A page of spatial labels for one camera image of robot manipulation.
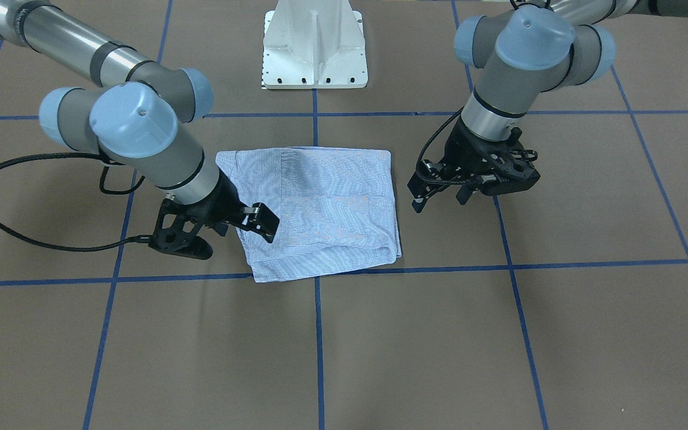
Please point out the blue striped button shirt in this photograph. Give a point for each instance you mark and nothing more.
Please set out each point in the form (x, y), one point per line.
(336, 209)

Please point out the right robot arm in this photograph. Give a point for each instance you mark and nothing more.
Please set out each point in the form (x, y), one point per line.
(135, 117)

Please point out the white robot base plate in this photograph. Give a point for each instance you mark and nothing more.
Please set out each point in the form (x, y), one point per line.
(314, 45)

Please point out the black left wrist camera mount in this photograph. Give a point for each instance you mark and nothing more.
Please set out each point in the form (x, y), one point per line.
(532, 175)

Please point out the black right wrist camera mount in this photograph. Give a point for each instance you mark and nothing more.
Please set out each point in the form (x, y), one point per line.
(176, 231)

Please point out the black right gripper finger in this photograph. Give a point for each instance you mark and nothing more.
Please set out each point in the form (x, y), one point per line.
(259, 219)

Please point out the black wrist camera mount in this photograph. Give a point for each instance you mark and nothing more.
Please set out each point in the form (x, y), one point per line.
(532, 175)
(176, 231)

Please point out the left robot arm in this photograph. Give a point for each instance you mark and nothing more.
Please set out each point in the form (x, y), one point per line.
(536, 47)

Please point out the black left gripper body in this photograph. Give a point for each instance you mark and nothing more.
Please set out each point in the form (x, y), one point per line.
(461, 150)

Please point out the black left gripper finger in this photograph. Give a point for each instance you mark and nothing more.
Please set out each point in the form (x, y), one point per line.
(467, 190)
(426, 181)

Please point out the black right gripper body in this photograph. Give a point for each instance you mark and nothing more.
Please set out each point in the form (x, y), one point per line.
(220, 199)

